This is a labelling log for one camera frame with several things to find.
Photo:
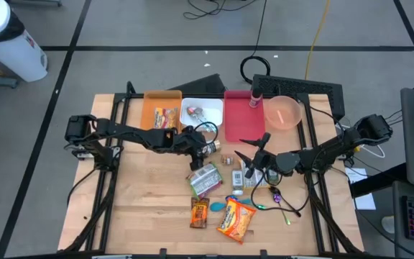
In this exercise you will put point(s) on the blue green iridescent spoon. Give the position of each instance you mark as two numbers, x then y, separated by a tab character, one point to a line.
231	198

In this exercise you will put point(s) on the black flat panel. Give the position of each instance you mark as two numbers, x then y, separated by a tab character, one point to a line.
203	86

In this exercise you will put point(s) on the small yellow ramen packet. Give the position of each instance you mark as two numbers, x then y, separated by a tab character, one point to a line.
165	118

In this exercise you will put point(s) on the gold lid spice jar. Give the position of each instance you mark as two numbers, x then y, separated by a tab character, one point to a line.
214	146

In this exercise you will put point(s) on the white trash can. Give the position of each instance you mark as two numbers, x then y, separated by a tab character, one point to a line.
13	54

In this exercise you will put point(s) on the orange plastic bin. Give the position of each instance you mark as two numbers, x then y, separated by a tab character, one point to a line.
149	108

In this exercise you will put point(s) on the green edged ramen packet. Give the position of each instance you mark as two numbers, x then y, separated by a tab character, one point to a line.
204	180

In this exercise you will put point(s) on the white computer mouse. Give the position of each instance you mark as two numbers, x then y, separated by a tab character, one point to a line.
389	224

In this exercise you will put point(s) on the orange ramen noodle packet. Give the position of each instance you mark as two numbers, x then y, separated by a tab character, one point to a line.
235	221

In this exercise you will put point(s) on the brown orange candy pouch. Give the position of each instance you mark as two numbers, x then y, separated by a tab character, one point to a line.
199	216

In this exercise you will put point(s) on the white label spice jar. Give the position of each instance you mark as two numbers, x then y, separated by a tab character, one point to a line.
237	181

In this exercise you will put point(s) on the white plastic bin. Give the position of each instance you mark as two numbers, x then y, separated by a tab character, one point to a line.
210	106

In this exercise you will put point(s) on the white paper sheet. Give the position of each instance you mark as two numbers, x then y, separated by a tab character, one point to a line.
354	176

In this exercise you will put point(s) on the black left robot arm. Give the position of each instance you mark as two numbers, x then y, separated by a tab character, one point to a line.
128	131

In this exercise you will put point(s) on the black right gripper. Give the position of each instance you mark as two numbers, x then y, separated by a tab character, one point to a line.
266	160

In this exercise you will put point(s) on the pink plastic bin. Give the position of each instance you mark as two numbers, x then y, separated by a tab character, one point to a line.
241	118

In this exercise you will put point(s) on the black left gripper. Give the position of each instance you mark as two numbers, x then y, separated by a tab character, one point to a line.
190	143

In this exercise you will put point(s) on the pink translucent bowl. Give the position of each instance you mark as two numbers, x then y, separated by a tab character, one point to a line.
282	113

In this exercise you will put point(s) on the yellow edged food packet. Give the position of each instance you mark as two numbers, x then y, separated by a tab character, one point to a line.
264	181

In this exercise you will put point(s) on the small black clamp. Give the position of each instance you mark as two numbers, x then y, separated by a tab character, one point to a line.
162	253
263	253

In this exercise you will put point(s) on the silver metal spoon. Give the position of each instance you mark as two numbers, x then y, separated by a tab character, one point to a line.
202	120

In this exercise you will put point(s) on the purple label spice jar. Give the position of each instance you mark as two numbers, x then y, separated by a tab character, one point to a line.
255	102

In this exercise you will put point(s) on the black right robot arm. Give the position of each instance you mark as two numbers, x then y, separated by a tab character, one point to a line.
336	147

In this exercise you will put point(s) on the teal silicone spoon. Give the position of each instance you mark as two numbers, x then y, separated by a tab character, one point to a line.
217	206

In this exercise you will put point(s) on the black aluminium table frame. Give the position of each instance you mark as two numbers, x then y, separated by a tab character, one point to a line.
120	96

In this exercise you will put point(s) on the black spoon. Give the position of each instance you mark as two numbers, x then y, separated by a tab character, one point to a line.
274	190

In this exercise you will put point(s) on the purple iridescent spoon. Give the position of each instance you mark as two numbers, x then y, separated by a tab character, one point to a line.
277	198

